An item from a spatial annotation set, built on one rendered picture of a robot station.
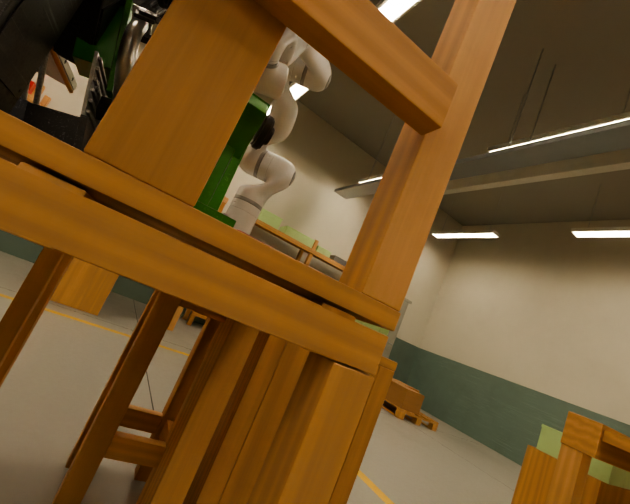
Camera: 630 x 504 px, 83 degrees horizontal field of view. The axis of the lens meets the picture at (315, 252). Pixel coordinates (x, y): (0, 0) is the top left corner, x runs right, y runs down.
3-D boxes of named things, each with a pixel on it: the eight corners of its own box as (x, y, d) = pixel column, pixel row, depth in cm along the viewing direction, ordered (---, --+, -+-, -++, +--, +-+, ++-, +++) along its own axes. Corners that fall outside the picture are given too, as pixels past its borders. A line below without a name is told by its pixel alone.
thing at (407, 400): (356, 390, 643) (365, 366, 651) (390, 403, 673) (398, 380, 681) (397, 418, 534) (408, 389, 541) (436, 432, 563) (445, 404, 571)
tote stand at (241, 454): (188, 445, 179) (255, 299, 193) (281, 474, 191) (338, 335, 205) (178, 542, 114) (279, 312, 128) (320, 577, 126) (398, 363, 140)
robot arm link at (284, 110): (268, 189, 145) (231, 172, 144) (277, 179, 154) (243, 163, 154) (312, 60, 117) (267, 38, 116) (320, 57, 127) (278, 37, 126)
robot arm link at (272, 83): (237, 53, 77) (225, 88, 84) (292, 76, 83) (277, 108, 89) (238, 31, 81) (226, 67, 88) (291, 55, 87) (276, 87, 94)
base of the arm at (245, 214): (200, 235, 145) (220, 195, 148) (241, 255, 153) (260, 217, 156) (208, 235, 128) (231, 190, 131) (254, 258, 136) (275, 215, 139)
